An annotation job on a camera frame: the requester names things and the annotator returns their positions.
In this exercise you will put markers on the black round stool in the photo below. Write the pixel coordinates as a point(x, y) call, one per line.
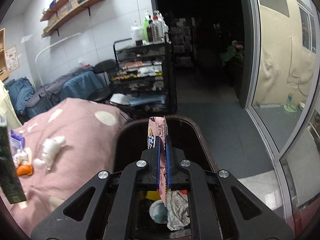
point(103, 70)

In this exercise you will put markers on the orange peel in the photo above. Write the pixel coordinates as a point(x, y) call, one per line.
point(25, 169)

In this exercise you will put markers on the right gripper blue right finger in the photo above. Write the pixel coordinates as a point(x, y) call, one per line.
point(220, 206)

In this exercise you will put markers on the pink polka dot bedspread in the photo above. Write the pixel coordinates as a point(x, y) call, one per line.
point(90, 130)

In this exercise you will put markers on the crumpled white tissue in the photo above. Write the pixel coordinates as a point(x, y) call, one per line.
point(51, 148)

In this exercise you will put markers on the white pump bottle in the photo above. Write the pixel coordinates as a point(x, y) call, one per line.
point(137, 34)

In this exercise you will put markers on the teal crumpled cloth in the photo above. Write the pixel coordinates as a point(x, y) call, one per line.
point(158, 212)

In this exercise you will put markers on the potted pink flower plant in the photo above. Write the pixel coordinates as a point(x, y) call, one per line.
point(234, 51)

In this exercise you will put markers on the dark brown trash bin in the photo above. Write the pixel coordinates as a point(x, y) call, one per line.
point(132, 141)

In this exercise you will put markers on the black mesh trolley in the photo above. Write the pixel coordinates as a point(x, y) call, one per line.
point(146, 77)

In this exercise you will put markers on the white floor lamp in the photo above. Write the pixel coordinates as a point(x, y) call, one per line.
point(52, 62)

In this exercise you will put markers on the cream cloth on chair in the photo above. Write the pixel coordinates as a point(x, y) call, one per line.
point(7, 108)

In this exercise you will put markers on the beige paper bag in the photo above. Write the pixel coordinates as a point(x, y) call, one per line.
point(178, 210)

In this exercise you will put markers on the wooden cubby shelf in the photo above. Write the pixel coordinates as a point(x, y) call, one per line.
point(4, 73)

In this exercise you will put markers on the purple plastic bag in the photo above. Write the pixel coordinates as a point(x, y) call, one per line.
point(17, 141)

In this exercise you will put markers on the blue massage bed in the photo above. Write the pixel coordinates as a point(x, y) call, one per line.
point(29, 102)

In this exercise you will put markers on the wall poster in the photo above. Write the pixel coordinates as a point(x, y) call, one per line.
point(11, 58)

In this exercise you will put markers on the green white milk carton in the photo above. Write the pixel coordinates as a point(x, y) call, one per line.
point(10, 183)

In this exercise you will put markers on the pink snack packet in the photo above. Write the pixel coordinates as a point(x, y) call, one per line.
point(160, 154)

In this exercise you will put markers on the green pump bottle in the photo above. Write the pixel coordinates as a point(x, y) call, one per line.
point(145, 28)

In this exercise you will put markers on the lower wooden wall shelf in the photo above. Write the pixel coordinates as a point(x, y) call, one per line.
point(67, 17)

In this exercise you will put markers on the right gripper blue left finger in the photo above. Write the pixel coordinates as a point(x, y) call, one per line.
point(106, 206)

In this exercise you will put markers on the yellow foam fruit net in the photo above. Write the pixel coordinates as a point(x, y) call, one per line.
point(153, 195)

